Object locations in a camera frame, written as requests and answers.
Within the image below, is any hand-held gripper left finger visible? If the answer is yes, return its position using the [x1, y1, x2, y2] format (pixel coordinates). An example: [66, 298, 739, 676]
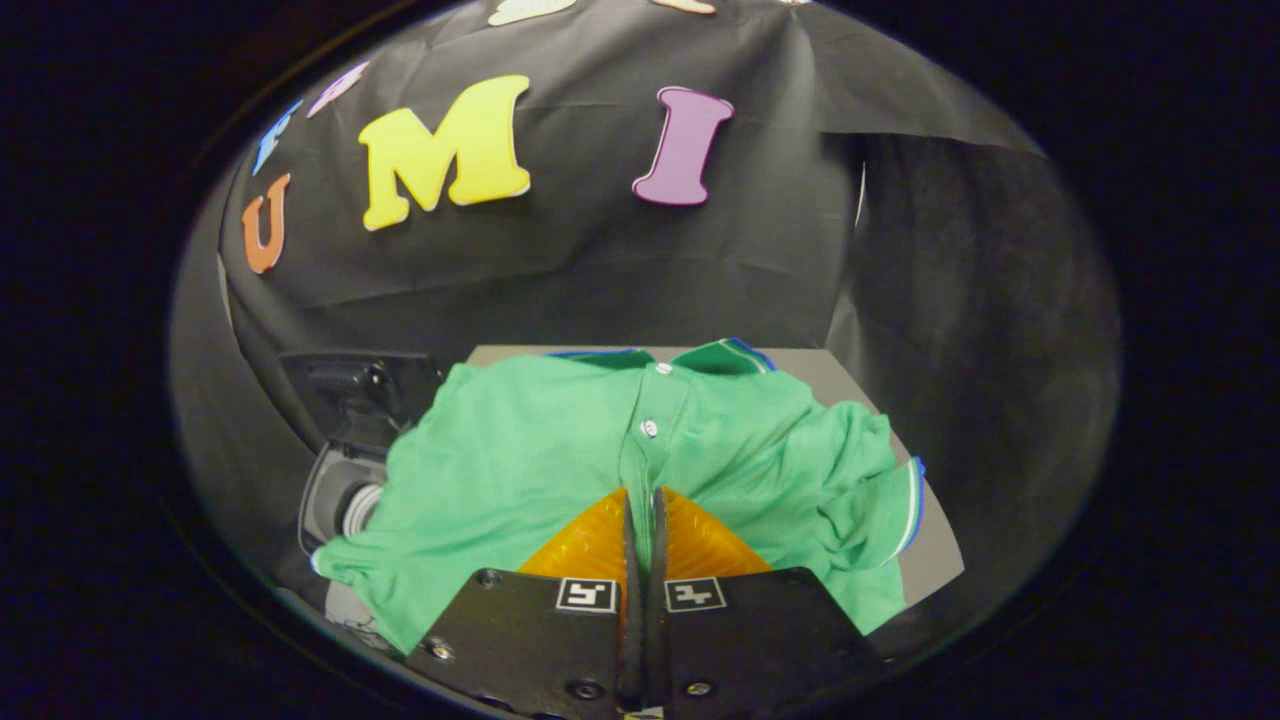
[405, 487, 643, 719]

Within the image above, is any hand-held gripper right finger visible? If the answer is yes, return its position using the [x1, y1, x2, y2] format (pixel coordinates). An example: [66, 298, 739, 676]
[648, 487, 891, 716]

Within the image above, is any green polo shirt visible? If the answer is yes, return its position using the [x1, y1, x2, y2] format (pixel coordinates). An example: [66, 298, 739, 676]
[310, 338, 928, 656]

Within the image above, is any dark washing machine lid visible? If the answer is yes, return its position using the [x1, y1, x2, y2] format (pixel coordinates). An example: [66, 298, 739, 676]
[280, 350, 446, 459]

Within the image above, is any grey metal cabinet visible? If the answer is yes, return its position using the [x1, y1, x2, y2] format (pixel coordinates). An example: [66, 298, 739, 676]
[468, 345, 966, 641]

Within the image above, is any black backdrop cloth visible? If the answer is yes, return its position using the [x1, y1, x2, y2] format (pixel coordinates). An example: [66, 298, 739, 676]
[170, 0, 1121, 661]

